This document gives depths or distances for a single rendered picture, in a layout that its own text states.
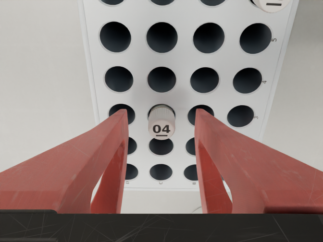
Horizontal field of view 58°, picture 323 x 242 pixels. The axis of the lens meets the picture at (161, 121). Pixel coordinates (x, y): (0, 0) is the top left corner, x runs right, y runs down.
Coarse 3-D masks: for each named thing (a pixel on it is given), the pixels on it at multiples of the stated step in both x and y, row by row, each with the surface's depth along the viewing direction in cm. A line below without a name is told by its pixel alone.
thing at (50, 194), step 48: (96, 144) 8; (0, 192) 5; (48, 192) 5; (96, 192) 11; (0, 240) 5; (48, 240) 5; (96, 240) 5; (144, 240) 5; (192, 240) 5; (240, 240) 5; (288, 240) 5
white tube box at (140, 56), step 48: (96, 0) 11; (144, 0) 11; (192, 0) 11; (240, 0) 11; (96, 48) 12; (144, 48) 12; (192, 48) 12; (240, 48) 12; (96, 96) 13; (144, 96) 13; (192, 96) 13; (240, 96) 13; (144, 144) 15; (192, 144) 16
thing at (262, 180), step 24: (216, 120) 10; (216, 144) 9; (240, 144) 8; (216, 168) 11; (240, 168) 6; (264, 168) 6; (288, 168) 6; (312, 168) 6; (216, 192) 11; (240, 192) 7; (264, 192) 5; (288, 192) 5; (312, 192) 5
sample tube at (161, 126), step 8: (160, 104) 14; (152, 112) 13; (160, 112) 13; (168, 112) 13; (152, 120) 13; (160, 120) 13; (168, 120) 13; (152, 128) 13; (160, 128) 13; (168, 128) 13; (152, 136) 13; (160, 136) 13; (168, 136) 13
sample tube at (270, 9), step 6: (252, 0) 11; (258, 0) 10; (264, 0) 10; (270, 0) 10; (276, 0) 10; (282, 0) 10; (288, 0) 10; (258, 6) 10; (264, 6) 10; (270, 6) 10; (276, 6) 10; (282, 6) 10; (270, 12) 10
